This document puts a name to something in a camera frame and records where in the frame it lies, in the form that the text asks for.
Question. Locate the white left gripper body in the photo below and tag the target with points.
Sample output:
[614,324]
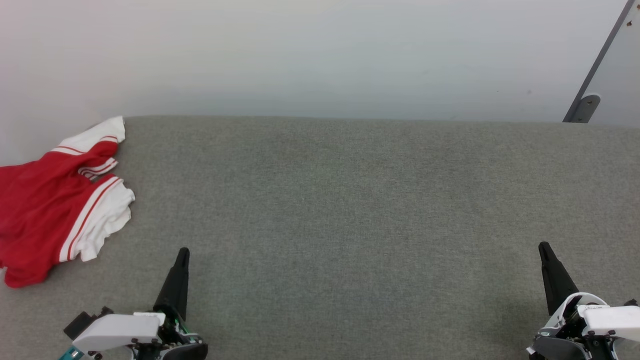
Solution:
[117,330]

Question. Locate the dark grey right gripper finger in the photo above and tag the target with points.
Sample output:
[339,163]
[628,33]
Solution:
[557,285]

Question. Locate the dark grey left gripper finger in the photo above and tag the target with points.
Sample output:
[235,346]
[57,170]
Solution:
[175,290]

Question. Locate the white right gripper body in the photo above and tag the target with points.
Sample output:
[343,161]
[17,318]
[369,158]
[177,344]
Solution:
[610,320]

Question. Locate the red and white jersey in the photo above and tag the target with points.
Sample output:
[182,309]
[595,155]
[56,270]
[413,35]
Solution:
[40,210]

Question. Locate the grey metal bar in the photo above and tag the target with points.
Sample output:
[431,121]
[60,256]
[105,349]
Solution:
[600,55]

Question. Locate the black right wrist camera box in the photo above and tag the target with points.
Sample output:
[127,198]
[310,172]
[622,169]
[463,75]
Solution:
[632,302]

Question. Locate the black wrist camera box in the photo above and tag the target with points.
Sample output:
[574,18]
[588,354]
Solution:
[80,322]
[632,302]

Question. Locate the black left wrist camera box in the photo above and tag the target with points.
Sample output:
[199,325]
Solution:
[80,322]

